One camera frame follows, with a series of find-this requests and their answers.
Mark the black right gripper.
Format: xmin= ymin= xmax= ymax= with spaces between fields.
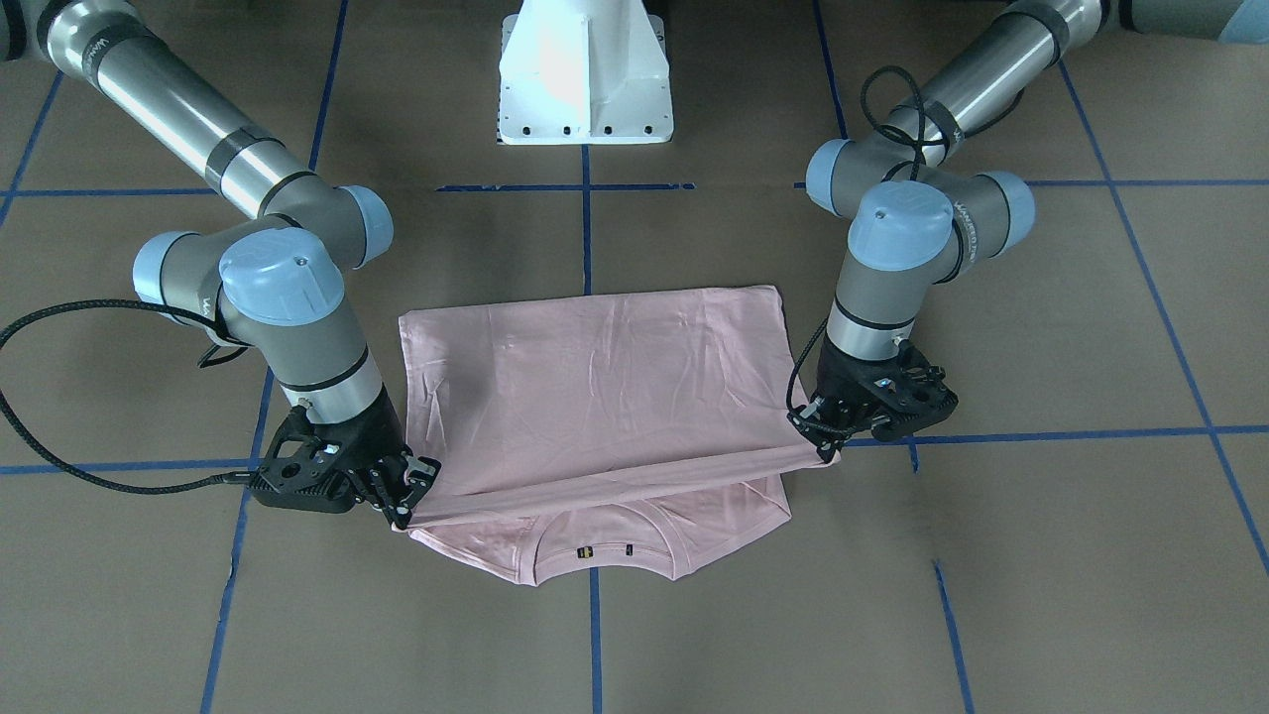
xmin=247 ymin=388 xmax=442 ymax=531

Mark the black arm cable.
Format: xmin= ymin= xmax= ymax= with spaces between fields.
xmin=0 ymin=299 xmax=261 ymax=495
xmin=783 ymin=65 xmax=968 ymax=417

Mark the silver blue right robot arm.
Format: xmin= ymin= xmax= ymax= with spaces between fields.
xmin=3 ymin=1 xmax=440 ymax=530

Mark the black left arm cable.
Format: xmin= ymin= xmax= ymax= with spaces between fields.
xmin=783 ymin=65 xmax=968 ymax=417

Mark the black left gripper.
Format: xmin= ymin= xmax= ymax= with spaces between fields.
xmin=788 ymin=340 xmax=958 ymax=464

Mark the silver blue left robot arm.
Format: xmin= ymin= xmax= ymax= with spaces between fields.
xmin=788 ymin=1 xmax=1266 ymax=464

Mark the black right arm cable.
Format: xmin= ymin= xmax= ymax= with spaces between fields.
xmin=0 ymin=299 xmax=261 ymax=495

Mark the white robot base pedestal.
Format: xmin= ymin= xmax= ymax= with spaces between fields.
xmin=496 ymin=1 xmax=675 ymax=146

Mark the pink Snoopy t-shirt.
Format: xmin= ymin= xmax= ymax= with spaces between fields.
xmin=398 ymin=287 xmax=822 ymax=586

